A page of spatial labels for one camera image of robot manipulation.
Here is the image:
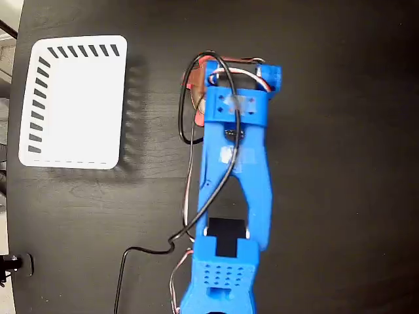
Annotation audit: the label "white slotted plastic basket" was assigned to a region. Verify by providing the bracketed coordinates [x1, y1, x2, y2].
[18, 34, 128, 171]

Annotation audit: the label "black table clamp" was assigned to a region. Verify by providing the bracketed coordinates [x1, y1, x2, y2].
[0, 252, 35, 278]

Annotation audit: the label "black camera cable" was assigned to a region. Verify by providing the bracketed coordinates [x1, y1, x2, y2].
[113, 50, 245, 314]

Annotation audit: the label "white and red servo wires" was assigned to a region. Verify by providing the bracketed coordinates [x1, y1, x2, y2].
[208, 58, 274, 94]
[181, 143, 197, 243]
[169, 247, 194, 313]

